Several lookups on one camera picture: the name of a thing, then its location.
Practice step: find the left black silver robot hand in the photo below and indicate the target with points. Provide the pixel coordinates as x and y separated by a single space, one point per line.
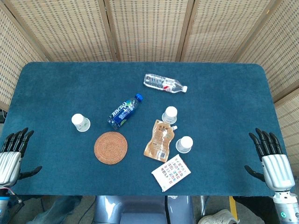
9 161

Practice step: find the white sneaker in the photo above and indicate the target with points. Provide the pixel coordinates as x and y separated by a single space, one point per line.
219 218

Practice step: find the clear plastic water bottle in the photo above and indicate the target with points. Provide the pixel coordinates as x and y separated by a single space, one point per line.
161 82

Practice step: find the brown spouted drink pouch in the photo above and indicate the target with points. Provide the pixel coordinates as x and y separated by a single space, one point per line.
158 142

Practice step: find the blue sports drink bottle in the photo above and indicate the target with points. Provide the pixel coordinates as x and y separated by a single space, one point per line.
123 113

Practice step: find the round woven brown coaster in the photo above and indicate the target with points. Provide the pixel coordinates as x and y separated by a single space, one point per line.
111 148

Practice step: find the white paper cup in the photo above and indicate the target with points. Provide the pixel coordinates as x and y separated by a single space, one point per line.
79 121
170 114
185 143

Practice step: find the blue jeans leg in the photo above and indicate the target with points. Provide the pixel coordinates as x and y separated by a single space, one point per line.
60 210

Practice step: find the blue felt table cloth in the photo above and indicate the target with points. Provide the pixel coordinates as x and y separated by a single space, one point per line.
58 93

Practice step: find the bamboo folding screen panel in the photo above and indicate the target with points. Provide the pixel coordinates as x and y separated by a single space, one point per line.
278 53
147 28
67 28
290 123
222 28
14 58

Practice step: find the metal table leg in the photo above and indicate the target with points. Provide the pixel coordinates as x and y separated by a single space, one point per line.
204 204

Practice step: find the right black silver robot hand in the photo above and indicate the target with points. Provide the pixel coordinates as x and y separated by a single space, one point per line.
278 170

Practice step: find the grey blue robot torso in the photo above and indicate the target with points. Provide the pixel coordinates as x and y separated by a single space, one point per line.
140 210

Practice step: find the white packet with coloured pictures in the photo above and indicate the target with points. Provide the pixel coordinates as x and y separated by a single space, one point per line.
171 172

